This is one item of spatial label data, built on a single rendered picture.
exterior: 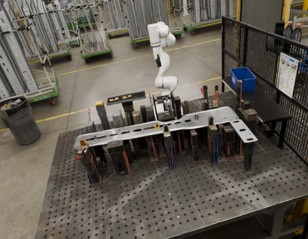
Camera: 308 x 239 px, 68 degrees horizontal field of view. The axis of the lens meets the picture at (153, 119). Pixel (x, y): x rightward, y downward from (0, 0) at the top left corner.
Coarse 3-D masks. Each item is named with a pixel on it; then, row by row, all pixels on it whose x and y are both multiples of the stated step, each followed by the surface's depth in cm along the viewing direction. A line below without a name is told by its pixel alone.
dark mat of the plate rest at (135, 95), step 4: (140, 92) 218; (144, 92) 217; (120, 96) 218; (132, 96) 214; (136, 96) 213; (140, 96) 211; (144, 96) 210; (108, 100) 215; (116, 100) 213; (120, 100) 211; (124, 100) 210
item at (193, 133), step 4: (192, 132) 181; (192, 136) 178; (196, 136) 179; (192, 140) 181; (196, 140) 181; (192, 144) 184; (196, 144) 183; (192, 148) 191; (196, 148) 186; (192, 152) 194; (196, 152) 188; (196, 156) 191; (192, 160) 196; (196, 160) 191
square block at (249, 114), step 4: (244, 112) 183; (248, 112) 180; (252, 112) 179; (256, 112) 178; (244, 116) 184; (248, 116) 178; (252, 116) 179; (256, 116) 179; (244, 120) 187; (248, 120) 180; (252, 120) 181; (248, 124) 183; (252, 124) 183; (252, 128) 185; (252, 132) 187; (244, 148) 197
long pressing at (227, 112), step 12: (228, 108) 201; (156, 120) 202; (180, 120) 196; (192, 120) 193; (204, 120) 191; (216, 120) 188; (228, 120) 186; (96, 132) 201; (108, 132) 198; (120, 132) 195; (132, 132) 192; (144, 132) 190; (156, 132) 188; (96, 144) 187
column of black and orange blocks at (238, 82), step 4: (240, 80) 199; (236, 84) 201; (240, 84) 198; (236, 88) 204; (240, 88) 200; (236, 92) 206; (240, 92) 202; (236, 96) 207; (240, 96) 204; (236, 100) 209; (240, 100) 206; (236, 104) 211; (240, 104) 208; (236, 108) 213; (236, 112) 214
